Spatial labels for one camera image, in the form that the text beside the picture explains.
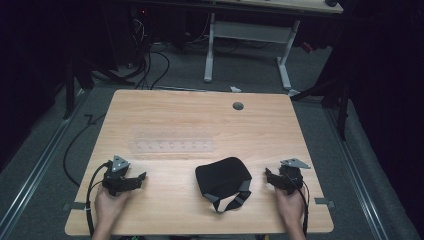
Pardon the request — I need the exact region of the light wooden desk top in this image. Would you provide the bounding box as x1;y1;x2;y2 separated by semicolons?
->
213;0;344;15

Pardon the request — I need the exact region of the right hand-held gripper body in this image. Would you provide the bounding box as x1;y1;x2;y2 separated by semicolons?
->
278;157;312;196

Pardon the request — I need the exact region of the white metal desk frame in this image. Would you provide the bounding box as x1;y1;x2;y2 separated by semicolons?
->
203;12;302;98

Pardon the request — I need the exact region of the black metal stand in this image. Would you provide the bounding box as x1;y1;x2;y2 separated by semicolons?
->
289;78;352;142
62;56;136;120

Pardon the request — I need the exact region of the clear plastic strip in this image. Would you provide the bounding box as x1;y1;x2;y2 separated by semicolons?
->
129;129;215;157

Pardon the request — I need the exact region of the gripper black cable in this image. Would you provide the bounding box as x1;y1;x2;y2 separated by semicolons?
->
85;160;112;238
289;172;310;238

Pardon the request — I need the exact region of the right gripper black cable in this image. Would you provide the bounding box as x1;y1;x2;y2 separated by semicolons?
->
289;172;310;238

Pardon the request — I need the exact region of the black floor cable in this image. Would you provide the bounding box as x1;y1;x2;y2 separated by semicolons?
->
62;113;107;188

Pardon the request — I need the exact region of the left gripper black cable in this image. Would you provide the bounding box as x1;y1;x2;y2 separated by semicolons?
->
85;160;112;238

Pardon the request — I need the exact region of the bundle of black cables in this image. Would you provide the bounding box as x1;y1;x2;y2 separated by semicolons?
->
128;16;171;91

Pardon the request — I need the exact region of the black fabric pouch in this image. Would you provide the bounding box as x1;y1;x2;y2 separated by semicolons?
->
194;156;253;215

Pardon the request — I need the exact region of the person's right hand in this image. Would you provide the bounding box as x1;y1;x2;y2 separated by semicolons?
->
274;185;307;232

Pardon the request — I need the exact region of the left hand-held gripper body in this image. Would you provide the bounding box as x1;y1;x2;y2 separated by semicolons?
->
101;154;135;197

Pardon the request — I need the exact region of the metal floor rail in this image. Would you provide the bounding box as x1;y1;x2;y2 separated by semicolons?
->
323;106;390;240
0;89;90;236

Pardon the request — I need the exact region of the grey table bracket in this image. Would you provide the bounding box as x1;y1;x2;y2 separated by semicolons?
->
314;197;336;210
61;201;87;212

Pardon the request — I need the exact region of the person's left hand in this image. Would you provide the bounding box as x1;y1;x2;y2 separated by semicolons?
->
94;185;132;232

